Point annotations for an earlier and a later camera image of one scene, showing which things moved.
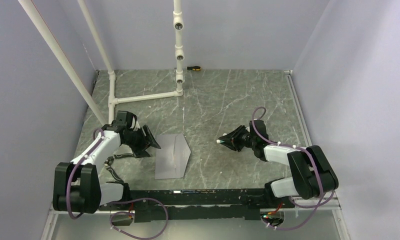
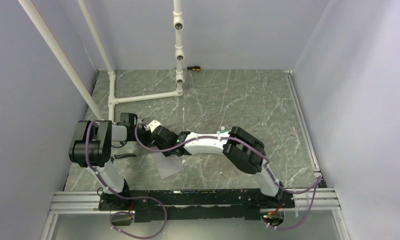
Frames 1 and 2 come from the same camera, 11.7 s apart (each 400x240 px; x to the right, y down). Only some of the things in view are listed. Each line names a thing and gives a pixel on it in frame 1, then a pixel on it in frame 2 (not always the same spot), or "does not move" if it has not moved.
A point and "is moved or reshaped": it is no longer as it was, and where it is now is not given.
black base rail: [158, 205] does not move
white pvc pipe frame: [178, 24] does not move
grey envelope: [171, 159] is moved or reshaped
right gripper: [234, 136] -> [155, 144]
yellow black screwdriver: [193, 68] does not move
